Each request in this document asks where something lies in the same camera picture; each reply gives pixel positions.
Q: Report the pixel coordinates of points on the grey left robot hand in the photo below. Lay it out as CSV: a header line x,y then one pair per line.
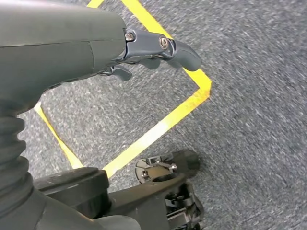
x,y
60,38

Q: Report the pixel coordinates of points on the yellow floor tape square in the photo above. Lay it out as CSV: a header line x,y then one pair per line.
x,y
156,130

